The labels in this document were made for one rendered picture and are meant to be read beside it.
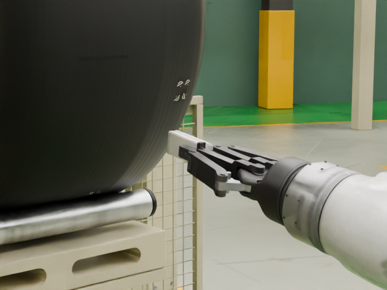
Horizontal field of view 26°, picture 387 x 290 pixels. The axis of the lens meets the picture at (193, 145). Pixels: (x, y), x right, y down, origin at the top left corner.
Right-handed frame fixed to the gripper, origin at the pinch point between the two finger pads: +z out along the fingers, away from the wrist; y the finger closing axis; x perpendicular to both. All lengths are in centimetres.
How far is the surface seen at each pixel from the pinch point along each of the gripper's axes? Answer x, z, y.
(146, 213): 16.5, 18.8, -8.6
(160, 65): -8.8, 8.9, -1.5
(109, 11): -15.9, 9.1, 7.0
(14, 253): 18.9, 19.3, 13.3
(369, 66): 103, 448, -608
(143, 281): 25.7, 14.9, -6.0
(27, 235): 16.2, 18.7, 11.8
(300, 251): 130, 184, -236
